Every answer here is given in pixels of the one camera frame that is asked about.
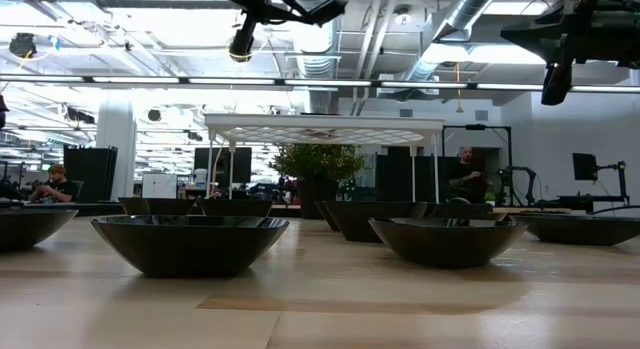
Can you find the small black ceiling fixture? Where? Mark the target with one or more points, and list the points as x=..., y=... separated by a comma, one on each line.
x=154, y=115

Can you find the green potted plant black pot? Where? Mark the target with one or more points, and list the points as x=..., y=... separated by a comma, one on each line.
x=320, y=161

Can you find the small square black plate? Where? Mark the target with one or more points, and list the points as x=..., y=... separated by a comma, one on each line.
x=320, y=113

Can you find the black desk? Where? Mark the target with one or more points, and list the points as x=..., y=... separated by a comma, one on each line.
x=590, y=201

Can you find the black round ceiling fixture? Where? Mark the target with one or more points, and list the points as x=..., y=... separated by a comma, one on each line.
x=22, y=44
x=240, y=56

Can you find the white cabinet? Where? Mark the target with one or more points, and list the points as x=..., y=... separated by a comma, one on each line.
x=159, y=185

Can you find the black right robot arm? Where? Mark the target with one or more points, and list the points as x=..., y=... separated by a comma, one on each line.
x=627, y=34

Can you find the black gantry frame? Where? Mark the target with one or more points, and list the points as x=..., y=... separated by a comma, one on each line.
x=509, y=149

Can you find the person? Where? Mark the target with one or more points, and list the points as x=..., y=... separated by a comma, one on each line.
x=57, y=189
x=467, y=174

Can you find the black monitor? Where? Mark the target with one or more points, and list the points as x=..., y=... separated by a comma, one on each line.
x=584, y=166

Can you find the black wavy mini plate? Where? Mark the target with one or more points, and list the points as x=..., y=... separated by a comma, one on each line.
x=150, y=206

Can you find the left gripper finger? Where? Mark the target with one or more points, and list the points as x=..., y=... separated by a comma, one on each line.
x=246, y=29
x=327, y=11

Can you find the black room partition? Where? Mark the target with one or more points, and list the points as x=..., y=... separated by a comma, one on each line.
x=90, y=174
x=240, y=166
x=395, y=174

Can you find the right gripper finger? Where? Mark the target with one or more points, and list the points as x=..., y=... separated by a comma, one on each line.
x=557, y=84
x=550, y=28

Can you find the white building column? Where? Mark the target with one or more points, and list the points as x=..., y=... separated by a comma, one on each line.
x=116, y=154

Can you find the silver corrugated air duct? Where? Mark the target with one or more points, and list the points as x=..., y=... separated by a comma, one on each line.
x=470, y=4
x=312, y=54

